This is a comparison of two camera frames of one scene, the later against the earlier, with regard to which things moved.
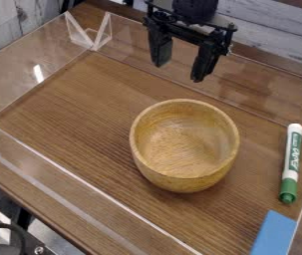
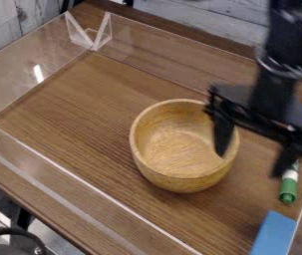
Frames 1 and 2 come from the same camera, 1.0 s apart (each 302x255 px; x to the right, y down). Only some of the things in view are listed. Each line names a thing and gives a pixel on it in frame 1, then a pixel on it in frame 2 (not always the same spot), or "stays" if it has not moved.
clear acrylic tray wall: [123, 159] stays
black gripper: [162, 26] → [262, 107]
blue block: [274, 235] stays
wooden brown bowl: [183, 142] stays
